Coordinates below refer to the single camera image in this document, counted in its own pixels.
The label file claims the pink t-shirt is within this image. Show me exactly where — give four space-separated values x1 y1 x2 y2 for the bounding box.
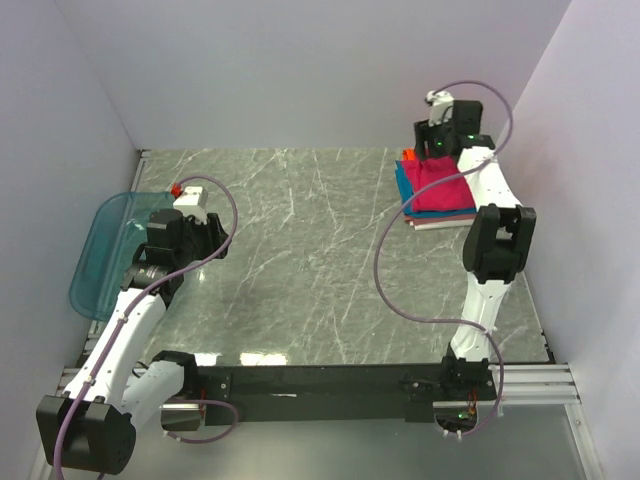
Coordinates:
400 157 475 213

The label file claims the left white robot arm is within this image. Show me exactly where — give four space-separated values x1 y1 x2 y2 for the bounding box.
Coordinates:
36 209 232 478

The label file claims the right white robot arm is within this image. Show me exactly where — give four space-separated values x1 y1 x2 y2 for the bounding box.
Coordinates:
414 92 536 401

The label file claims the folded orange t-shirt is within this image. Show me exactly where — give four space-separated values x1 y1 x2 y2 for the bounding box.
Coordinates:
402 149 416 161

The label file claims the folded blue t-shirt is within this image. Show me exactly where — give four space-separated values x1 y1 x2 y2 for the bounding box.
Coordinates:
395 161 413 204

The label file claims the teal transparent plastic bin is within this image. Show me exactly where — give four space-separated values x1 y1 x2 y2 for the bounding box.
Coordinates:
69 192 173 322

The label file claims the folded mauve t-shirt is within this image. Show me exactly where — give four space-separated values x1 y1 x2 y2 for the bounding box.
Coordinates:
404 208 476 225

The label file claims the folded white t-shirt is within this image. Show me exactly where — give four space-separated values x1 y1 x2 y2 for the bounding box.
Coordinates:
409 214 476 231

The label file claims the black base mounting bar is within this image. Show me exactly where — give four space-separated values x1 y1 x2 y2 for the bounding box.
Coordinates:
178 359 497 426

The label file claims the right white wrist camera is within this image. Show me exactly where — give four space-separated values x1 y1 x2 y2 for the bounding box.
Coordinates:
425 90 455 126

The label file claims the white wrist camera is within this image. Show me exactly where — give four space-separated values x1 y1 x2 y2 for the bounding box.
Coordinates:
425 90 455 126
170 184 208 224

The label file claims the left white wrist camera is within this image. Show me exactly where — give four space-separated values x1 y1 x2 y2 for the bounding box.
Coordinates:
170 184 208 224

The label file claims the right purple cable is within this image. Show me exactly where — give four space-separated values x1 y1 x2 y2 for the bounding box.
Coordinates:
373 79 516 439

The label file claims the purple cable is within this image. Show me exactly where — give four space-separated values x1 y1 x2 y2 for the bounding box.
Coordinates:
373 79 516 439
52 173 241 480

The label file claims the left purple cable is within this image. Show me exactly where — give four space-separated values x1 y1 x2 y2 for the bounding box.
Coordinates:
52 173 241 480

